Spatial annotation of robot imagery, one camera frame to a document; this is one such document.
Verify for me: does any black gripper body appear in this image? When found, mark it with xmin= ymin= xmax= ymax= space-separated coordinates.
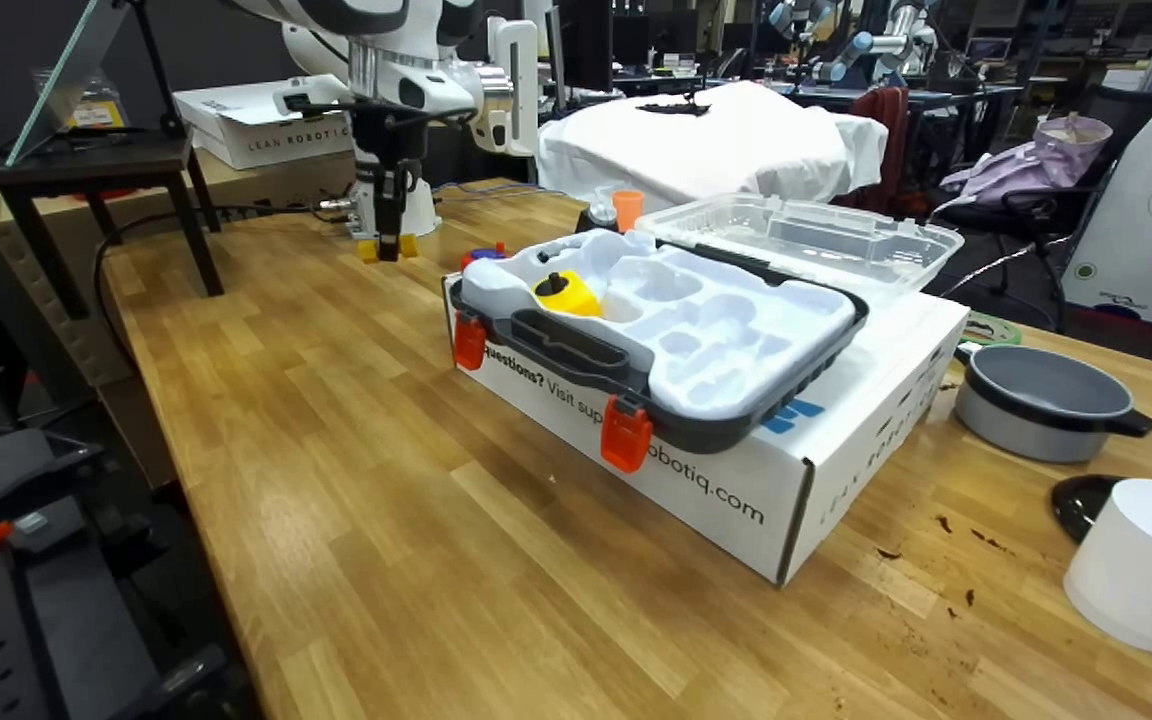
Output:
xmin=347 ymin=108 xmax=431 ymax=183

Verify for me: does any long brown cardboard box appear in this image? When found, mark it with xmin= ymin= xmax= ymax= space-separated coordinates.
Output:
xmin=0 ymin=149 xmax=359 ymax=236

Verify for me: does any white upright panel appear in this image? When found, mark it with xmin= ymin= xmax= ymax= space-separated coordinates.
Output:
xmin=487 ymin=15 xmax=540 ymax=158

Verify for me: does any white flat cardboard box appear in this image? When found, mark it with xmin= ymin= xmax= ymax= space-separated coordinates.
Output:
xmin=174 ymin=76 xmax=356 ymax=174

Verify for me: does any small orange cup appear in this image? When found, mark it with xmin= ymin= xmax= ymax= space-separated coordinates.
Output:
xmin=610 ymin=187 xmax=649 ymax=230

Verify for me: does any black side table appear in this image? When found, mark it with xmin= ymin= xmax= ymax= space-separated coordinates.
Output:
xmin=0 ymin=126 xmax=228 ymax=322

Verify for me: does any white cloth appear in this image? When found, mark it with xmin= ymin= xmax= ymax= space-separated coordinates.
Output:
xmin=534 ymin=79 xmax=891 ymax=210

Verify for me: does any grey plastic tool case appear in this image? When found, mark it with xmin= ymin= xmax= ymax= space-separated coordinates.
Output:
xmin=449 ymin=187 xmax=967 ymax=456

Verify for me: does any tilted clear panel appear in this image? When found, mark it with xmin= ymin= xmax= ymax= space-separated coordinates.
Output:
xmin=4 ymin=0 xmax=128 ymax=168

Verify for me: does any red chair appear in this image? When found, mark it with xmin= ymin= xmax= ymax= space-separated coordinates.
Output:
xmin=854 ymin=84 xmax=921 ymax=183

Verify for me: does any black perforated breadboard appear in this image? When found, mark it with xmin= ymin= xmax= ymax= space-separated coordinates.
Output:
xmin=0 ymin=425 xmax=228 ymax=720

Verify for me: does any purple cloth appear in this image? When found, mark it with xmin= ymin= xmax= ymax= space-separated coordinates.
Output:
xmin=940 ymin=111 xmax=1121 ymax=203

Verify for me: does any grey pot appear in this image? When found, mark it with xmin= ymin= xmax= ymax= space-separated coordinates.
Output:
xmin=951 ymin=340 xmax=1152 ymax=466

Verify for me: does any black round disc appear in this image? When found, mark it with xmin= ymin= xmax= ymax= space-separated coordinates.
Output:
xmin=1049 ymin=470 xmax=1127 ymax=549

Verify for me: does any white plastic cup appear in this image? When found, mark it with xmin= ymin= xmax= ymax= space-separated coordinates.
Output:
xmin=1060 ymin=476 xmax=1152 ymax=657

